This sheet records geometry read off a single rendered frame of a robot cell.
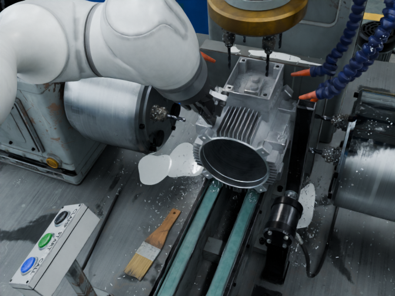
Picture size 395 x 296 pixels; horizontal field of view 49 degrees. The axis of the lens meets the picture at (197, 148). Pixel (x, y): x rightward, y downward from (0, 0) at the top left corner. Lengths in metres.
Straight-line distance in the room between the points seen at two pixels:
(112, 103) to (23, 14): 0.40
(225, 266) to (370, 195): 0.31
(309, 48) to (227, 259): 0.53
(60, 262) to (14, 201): 0.50
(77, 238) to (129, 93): 0.32
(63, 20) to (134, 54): 0.11
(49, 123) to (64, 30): 0.52
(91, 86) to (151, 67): 0.44
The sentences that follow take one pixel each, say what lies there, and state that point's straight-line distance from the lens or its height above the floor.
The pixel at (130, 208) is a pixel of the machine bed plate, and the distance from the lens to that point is 1.15.
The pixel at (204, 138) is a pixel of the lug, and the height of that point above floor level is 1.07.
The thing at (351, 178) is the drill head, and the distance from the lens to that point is 0.84.
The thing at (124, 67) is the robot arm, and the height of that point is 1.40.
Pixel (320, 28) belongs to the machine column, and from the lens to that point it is 1.04.
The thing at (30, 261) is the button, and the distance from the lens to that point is 0.80.
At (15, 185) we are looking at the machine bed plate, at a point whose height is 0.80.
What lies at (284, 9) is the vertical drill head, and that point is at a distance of 0.77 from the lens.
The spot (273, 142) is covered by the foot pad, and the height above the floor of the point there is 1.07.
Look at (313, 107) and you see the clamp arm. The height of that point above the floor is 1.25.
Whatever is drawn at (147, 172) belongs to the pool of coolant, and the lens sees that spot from 1.21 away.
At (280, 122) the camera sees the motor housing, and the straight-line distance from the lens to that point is 0.94.
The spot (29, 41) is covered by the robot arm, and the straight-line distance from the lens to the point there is 0.56.
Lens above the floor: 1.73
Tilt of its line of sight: 48 degrees down
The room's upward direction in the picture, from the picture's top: 6 degrees counter-clockwise
